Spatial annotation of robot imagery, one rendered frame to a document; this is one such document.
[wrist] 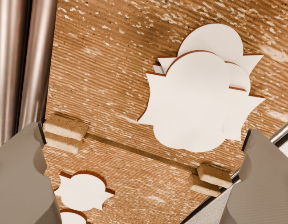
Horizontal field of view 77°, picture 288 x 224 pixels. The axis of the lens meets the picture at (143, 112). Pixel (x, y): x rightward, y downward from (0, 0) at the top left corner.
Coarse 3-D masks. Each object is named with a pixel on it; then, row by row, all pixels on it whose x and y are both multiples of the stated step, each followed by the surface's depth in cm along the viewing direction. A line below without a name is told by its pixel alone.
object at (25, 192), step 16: (32, 128) 10; (16, 144) 9; (32, 144) 9; (0, 160) 8; (16, 160) 8; (32, 160) 8; (0, 176) 7; (16, 176) 7; (32, 176) 7; (0, 192) 7; (16, 192) 7; (32, 192) 7; (48, 192) 7; (0, 208) 6; (16, 208) 6; (32, 208) 6; (48, 208) 6
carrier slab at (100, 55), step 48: (96, 0) 20; (144, 0) 20; (192, 0) 20; (240, 0) 19; (96, 48) 23; (144, 48) 23; (48, 96) 27; (96, 96) 27; (144, 96) 26; (144, 144) 31; (240, 144) 30
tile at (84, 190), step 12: (72, 180) 36; (84, 180) 36; (96, 180) 36; (60, 192) 39; (72, 192) 38; (84, 192) 38; (96, 192) 38; (108, 192) 38; (72, 204) 41; (84, 204) 41; (96, 204) 40
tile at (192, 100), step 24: (168, 72) 20; (192, 72) 20; (216, 72) 20; (168, 96) 22; (192, 96) 22; (216, 96) 21; (240, 96) 21; (144, 120) 24; (168, 120) 24; (192, 120) 23; (216, 120) 23; (168, 144) 26; (192, 144) 26
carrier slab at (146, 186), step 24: (96, 144) 32; (120, 144) 33; (48, 168) 36; (72, 168) 36; (96, 168) 35; (120, 168) 35; (144, 168) 34; (168, 168) 34; (192, 168) 35; (120, 192) 39; (144, 192) 38; (168, 192) 38; (192, 192) 38; (96, 216) 45; (120, 216) 44; (144, 216) 44; (168, 216) 43
